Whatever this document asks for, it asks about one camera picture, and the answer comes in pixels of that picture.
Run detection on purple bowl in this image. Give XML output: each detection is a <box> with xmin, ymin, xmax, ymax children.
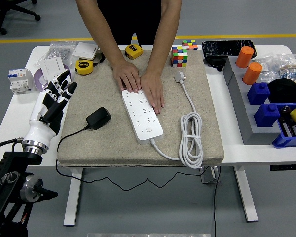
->
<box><xmin>33</xmin><ymin>64</ymin><xmax>76</xmax><ymax>92</ymax></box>

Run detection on grey-brown fabric mat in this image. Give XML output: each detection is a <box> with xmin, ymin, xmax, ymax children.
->
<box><xmin>56</xmin><ymin>49</ymin><xmax>225</xmax><ymax>168</ymax></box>

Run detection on black table control panel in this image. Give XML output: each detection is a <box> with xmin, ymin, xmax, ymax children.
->
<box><xmin>269</xmin><ymin>164</ymin><xmax>296</xmax><ymax>171</ymax></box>

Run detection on black hanging cable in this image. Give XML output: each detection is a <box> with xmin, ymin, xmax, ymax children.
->
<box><xmin>213</xmin><ymin>165</ymin><xmax>222</xmax><ymax>237</ymax></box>

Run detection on person's left hand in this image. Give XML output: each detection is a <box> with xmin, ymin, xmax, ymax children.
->
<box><xmin>139</xmin><ymin>71</ymin><xmax>165</xmax><ymax>115</ymax></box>

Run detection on white power strip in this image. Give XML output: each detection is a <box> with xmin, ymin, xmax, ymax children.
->
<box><xmin>120</xmin><ymin>89</ymin><xmax>164</xmax><ymax>145</ymax></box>

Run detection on large colourful puzzle cube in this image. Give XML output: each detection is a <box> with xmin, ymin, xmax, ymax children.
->
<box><xmin>171</xmin><ymin>45</ymin><xmax>189</xmax><ymax>68</ymax></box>

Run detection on white wall switch plate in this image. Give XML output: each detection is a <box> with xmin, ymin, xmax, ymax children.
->
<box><xmin>71</xmin><ymin>42</ymin><xmax>100</xmax><ymax>61</ymax></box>

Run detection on small colourful puzzle cube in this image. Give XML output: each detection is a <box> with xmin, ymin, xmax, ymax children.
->
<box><xmin>182</xmin><ymin>39</ymin><xmax>198</xmax><ymax>51</ymax></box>

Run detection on square yellow tape measure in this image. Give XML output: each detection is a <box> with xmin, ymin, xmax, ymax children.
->
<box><xmin>124</xmin><ymin>43</ymin><xmax>144</xmax><ymax>61</ymax></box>

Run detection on grey stepped block holder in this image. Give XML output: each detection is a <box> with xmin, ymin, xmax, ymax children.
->
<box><xmin>223</xmin><ymin>57</ymin><xmax>281</xmax><ymax>146</ymax></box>

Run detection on white power strip cable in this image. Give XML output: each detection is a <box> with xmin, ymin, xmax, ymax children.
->
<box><xmin>149</xmin><ymin>71</ymin><xmax>204</xmax><ymax>170</ymax></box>

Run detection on white table leg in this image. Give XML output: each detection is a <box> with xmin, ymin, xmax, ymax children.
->
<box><xmin>233</xmin><ymin>165</ymin><xmax>259</xmax><ymax>222</ymax></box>
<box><xmin>63</xmin><ymin>167</ymin><xmax>84</xmax><ymax>227</ymax></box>

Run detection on clear bag of small parts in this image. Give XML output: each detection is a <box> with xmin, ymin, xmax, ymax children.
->
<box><xmin>252</xmin><ymin>55</ymin><xmax>283</xmax><ymax>83</ymax></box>

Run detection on black strap loop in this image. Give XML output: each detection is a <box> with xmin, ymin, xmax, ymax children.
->
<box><xmin>92</xmin><ymin>48</ymin><xmax>106</xmax><ymax>67</ymax></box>

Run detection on blue block with knob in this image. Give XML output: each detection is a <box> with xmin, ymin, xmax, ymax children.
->
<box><xmin>247</xmin><ymin>82</ymin><xmax>271</xmax><ymax>105</ymax></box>
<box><xmin>253</xmin><ymin>103</ymin><xmax>281</xmax><ymax>128</ymax></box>

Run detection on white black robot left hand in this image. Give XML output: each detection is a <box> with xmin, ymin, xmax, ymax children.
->
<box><xmin>22</xmin><ymin>70</ymin><xmax>78</xmax><ymax>147</ymax></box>

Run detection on thin black adapter cord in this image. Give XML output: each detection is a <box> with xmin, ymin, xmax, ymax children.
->
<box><xmin>55</xmin><ymin>124</ymin><xmax>204</xmax><ymax>192</ymax></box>

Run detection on white circuit breaker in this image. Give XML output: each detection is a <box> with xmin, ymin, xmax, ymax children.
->
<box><xmin>7</xmin><ymin>68</ymin><xmax>34</xmax><ymax>95</ymax></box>

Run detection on clear bag of resistors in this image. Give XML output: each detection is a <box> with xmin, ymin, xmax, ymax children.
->
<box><xmin>277</xmin><ymin>53</ymin><xmax>296</xmax><ymax>83</ymax></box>

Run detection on dark batteries in bin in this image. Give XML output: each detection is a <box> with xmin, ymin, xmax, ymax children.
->
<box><xmin>281</xmin><ymin>120</ymin><xmax>296</xmax><ymax>138</ymax></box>

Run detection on person's right hand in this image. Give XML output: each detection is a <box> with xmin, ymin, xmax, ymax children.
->
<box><xmin>112</xmin><ymin>60</ymin><xmax>142</xmax><ymax>94</ymax></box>

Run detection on orange cylinder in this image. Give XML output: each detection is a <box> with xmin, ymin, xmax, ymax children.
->
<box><xmin>235</xmin><ymin>46</ymin><xmax>255</xmax><ymax>69</ymax></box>
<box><xmin>242</xmin><ymin>62</ymin><xmax>263</xmax><ymax>86</ymax></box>

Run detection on person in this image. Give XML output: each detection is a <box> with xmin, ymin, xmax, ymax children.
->
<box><xmin>96</xmin><ymin>0</ymin><xmax>162</xmax><ymax>46</ymax></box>

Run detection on metal bracket under table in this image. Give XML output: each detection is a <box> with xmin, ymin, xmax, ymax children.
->
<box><xmin>199</xmin><ymin>165</ymin><xmax>221</xmax><ymax>185</ymax></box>

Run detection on black plug adapter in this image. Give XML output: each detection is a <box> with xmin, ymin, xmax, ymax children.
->
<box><xmin>85</xmin><ymin>106</ymin><xmax>112</xmax><ymax>130</ymax></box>

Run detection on black cloth bundle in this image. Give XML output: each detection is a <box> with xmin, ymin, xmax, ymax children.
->
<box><xmin>267</xmin><ymin>78</ymin><xmax>296</xmax><ymax>104</ymax></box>

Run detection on clear bag of screws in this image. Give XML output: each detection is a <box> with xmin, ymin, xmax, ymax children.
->
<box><xmin>40</xmin><ymin>41</ymin><xmax>77</xmax><ymax>65</ymax></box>

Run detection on blue plastic bin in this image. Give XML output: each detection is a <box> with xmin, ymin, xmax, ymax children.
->
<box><xmin>272</xmin><ymin>103</ymin><xmax>296</xmax><ymax>149</ymax></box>

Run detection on black office chair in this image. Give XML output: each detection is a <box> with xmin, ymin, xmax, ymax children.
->
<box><xmin>0</xmin><ymin>0</ymin><xmax>41</xmax><ymax>35</ymax></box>

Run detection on white blank switch plate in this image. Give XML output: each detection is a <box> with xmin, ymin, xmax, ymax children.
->
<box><xmin>40</xmin><ymin>57</ymin><xmax>66</xmax><ymax>79</ymax></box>

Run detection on black cracked flat tray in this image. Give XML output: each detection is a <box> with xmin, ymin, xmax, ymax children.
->
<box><xmin>201</xmin><ymin>40</ymin><xmax>258</xmax><ymax>60</ymax></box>

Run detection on round yellow tape measure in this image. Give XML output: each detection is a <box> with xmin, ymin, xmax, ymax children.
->
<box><xmin>74</xmin><ymin>58</ymin><xmax>94</xmax><ymax>76</ymax></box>

